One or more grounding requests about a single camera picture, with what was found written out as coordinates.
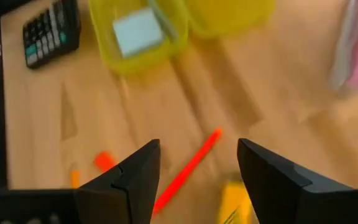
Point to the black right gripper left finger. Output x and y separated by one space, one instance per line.
129 186

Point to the yellow Crayola crayon box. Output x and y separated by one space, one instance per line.
233 202

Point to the orange highlighter pen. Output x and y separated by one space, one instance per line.
188 169

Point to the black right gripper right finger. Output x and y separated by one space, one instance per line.
275 193

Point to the orange-red eraser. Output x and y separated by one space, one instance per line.
104 161

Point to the yellow-green plastic pencil case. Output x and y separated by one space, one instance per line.
141 63

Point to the yellow wooden pencil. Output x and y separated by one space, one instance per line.
75 179

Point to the black desk calculator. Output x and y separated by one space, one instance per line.
51 34

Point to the black aluminium table frame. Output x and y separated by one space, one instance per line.
1 124

